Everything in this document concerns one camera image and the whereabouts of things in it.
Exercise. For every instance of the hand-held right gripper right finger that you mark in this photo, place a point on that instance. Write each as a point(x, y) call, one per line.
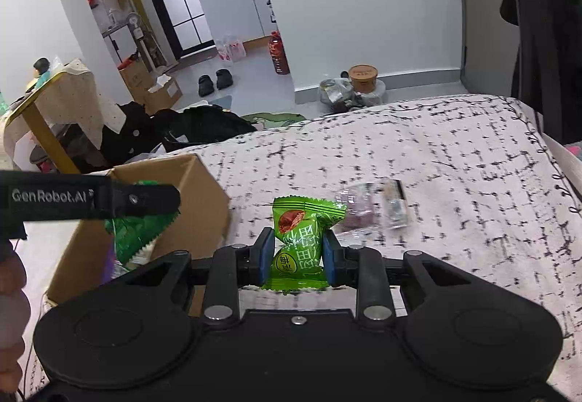
point(331, 259)

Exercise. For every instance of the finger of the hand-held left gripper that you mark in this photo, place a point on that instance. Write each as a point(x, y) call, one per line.
point(145, 200)

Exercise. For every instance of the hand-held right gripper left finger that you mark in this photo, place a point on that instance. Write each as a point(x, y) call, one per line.
point(266, 256)

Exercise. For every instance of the dark green snack packet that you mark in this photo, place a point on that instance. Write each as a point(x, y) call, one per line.
point(129, 234)

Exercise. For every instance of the light green snack packet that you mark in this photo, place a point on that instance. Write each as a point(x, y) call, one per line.
point(300, 220)

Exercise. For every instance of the brown cardboard box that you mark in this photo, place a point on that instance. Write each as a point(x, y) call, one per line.
point(200, 202)

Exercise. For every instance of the clear packet with black label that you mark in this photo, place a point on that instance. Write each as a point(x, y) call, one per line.
point(363, 213)

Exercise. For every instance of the purple snack packet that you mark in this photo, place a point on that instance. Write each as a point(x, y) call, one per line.
point(109, 263)

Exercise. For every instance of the person's left hand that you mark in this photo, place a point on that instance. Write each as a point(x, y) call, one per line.
point(11, 306)

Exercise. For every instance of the yellow wooden table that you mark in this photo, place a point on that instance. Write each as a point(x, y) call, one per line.
point(45, 134)

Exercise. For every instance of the black bag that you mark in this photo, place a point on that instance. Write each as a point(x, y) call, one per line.
point(200, 125)

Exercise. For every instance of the beige dotted tablecloth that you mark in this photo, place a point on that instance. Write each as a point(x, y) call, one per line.
point(77, 97)

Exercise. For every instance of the small open cardboard box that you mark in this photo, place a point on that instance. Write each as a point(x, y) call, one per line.
point(163, 95)

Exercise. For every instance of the tall cardboard box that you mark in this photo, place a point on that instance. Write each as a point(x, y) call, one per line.
point(134, 77)

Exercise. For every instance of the black slipper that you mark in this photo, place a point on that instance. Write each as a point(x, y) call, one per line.
point(205, 85)
point(224, 78)

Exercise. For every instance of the dark-haired figurine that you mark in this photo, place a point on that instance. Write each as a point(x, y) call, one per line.
point(42, 68)

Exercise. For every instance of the green cloth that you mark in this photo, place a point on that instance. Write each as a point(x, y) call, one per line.
point(273, 119)

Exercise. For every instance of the white black-flecked blanket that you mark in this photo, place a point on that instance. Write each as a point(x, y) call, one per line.
point(432, 156)

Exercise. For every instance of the grey plastic bag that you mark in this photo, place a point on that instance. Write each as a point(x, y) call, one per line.
point(336, 93)

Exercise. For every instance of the clear plastic bag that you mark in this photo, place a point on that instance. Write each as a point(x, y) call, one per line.
point(229, 49)

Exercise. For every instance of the white standing fan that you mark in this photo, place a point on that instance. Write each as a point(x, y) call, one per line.
point(135, 27)

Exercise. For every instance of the brown round container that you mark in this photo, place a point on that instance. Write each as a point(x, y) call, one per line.
point(363, 77)

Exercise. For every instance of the red plastic bottle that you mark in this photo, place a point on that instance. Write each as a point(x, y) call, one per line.
point(278, 54)

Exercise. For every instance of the white kitchen cabinet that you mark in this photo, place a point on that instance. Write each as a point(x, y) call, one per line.
point(232, 6)

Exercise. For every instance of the dark grey door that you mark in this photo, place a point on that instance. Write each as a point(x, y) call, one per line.
point(486, 20)

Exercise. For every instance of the black hanging coat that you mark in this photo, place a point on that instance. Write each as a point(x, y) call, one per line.
point(545, 20)

